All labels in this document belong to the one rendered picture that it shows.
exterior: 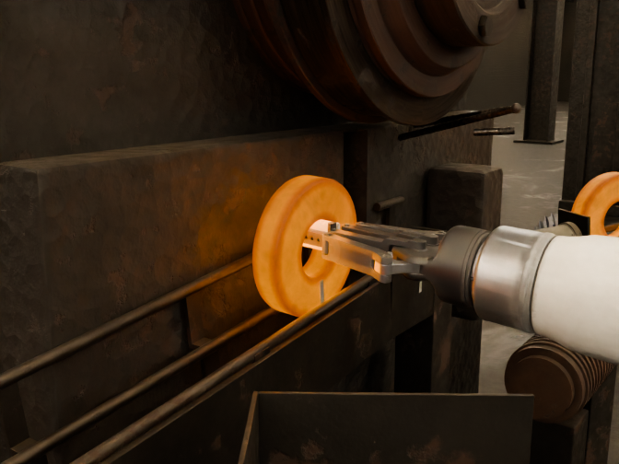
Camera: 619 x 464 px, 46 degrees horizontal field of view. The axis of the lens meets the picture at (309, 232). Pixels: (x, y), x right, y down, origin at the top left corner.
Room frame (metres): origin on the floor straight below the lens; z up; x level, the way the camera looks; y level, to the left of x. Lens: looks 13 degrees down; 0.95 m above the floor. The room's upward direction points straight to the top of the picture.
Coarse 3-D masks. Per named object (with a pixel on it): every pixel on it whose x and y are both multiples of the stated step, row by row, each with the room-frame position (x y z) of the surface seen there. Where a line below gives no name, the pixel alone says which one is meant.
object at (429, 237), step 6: (342, 228) 0.75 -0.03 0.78; (348, 228) 0.74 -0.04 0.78; (354, 228) 0.74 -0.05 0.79; (360, 228) 0.74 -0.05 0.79; (366, 228) 0.74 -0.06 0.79; (366, 234) 0.73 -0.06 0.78; (372, 234) 0.73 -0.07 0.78; (378, 234) 0.72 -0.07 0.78; (384, 234) 0.72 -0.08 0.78; (390, 234) 0.72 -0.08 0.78; (396, 234) 0.72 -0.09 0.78; (402, 234) 0.71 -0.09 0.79; (408, 234) 0.70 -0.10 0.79; (414, 234) 0.71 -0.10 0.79; (420, 234) 0.71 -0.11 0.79; (426, 234) 0.70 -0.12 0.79; (432, 234) 0.70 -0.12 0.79; (426, 240) 0.69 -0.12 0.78; (432, 240) 0.69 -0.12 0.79
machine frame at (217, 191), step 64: (0, 0) 0.62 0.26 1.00; (64, 0) 0.67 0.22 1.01; (128, 0) 0.73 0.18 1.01; (192, 0) 0.80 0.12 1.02; (0, 64) 0.62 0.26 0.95; (64, 64) 0.67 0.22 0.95; (128, 64) 0.73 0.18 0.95; (192, 64) 0.80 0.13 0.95; (256, 64) 0.89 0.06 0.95; (0, 128) 0.62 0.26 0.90; (64, 128) 0.67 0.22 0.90; (128, 128) 0.73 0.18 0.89; (192, 128) 0.80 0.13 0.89; (256, 128) 0.89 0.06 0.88; (320, 128) 0.96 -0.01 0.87; (384, 128) 1.03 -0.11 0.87; (0, 192) 0.61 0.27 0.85; (64, 192) 0.60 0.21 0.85; (128, 192) 0.65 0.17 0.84; (192, 192) 0.72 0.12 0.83; (256, 192) 0.80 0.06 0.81; (384, 192) 1.03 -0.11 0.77; (0, 256) 0.62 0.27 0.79; (64, 256) 0.60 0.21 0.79; (128, 256) 0.65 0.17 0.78; (192, 256) 0.72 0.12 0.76; (0, 320) 0.62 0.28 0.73; (64, 320) 0.59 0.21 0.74; (64, 384) 0.59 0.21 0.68; (128, 384) 0.64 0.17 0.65; (192, 384) 0.71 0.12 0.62; (384, 384) 1.04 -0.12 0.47; (0, 448) 0.64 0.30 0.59; (64, 448) 0.58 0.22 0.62
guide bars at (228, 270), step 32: (192, 288) 0.70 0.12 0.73; (128, 320) 0.63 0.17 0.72; (192, 320) 0.70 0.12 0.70; (256, 320) 0.74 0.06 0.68; (64, 352) 0.57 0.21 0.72; (192, 352) 0.67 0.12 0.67; (0, 384) 0.53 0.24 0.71; (0, 416) 0.53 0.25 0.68; (96, 416) 0.57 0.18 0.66; (32, 448) 0.52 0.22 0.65
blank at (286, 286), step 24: (288, 192) 0.73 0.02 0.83; (312, 192) 0.74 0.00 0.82; (336, 192) 0.78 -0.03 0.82; (264, 216) 0.72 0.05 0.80; (288, 216) 0.71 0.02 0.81; (312, 216) 0.74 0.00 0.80; (336, 216) 0.78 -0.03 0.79; (264, 240) 0.71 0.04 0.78; (288, 240) 0.71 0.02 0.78; (264, 264) 0.70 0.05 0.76; (288, 264) 0.71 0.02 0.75; (312, 264) 0.78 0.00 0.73; (336, 264) 0.78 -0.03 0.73; (264, 288) 0.71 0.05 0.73; (288, 288) 0.71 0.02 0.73; (312, 288) 0.75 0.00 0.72; (336, 288) 0.79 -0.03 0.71; (288, 312) 0.72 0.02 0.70
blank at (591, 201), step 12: (600, 180) 1.17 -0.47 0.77; (612, 180) 1.16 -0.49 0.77; (588, 192) 1.16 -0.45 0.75; (600, 192) 1.15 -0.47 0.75; (612, 192) 1.16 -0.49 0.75; (576, 204) 1.17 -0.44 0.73; (588, 204) 1.15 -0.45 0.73; (600, 204) 1.15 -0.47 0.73; (612, 204) 1.16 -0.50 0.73; (600, 216) 1.15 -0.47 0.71; (600, 228) 1.15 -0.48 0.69
